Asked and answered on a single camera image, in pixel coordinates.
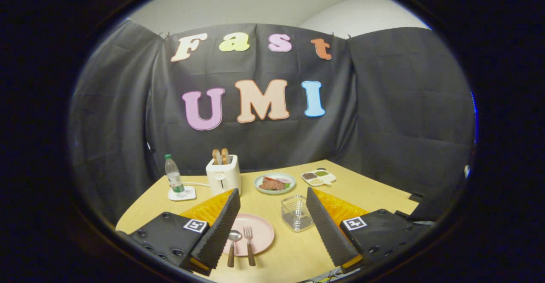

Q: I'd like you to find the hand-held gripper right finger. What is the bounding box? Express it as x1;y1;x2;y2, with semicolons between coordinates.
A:
306;187;431;274

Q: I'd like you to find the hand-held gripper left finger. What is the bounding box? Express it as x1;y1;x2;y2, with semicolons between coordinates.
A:
128;188;241;277

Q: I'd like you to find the pink plate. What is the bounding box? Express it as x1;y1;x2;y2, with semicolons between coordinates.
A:
222;213;275;257

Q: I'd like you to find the white square coaster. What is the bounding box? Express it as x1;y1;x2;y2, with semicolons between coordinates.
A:
168;186;197;201

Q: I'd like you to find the white toaster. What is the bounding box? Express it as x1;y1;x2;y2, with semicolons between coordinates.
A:
206;154;242;196

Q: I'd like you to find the white divided condiment tray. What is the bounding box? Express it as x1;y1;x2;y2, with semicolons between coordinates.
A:
301;168;336;187

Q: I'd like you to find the meat with vegetables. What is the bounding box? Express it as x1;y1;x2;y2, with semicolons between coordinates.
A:
259;176;292;191

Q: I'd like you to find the clear plastic water bottle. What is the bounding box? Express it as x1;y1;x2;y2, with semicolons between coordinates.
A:
165;154;186;197

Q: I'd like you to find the pale green plate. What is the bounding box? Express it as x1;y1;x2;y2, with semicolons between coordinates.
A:
254;172;296;195

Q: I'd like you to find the black backdrop cloth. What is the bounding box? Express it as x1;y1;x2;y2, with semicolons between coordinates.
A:
69;18;476;226

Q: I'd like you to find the wooden-handled spoon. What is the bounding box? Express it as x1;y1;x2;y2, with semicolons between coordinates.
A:
227;230;243;268

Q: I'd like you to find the wooden-handled fork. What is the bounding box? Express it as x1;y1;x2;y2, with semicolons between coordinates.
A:
243;226;256;267

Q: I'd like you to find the clear wire-lined container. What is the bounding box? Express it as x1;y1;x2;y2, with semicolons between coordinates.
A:
281;195;315;232

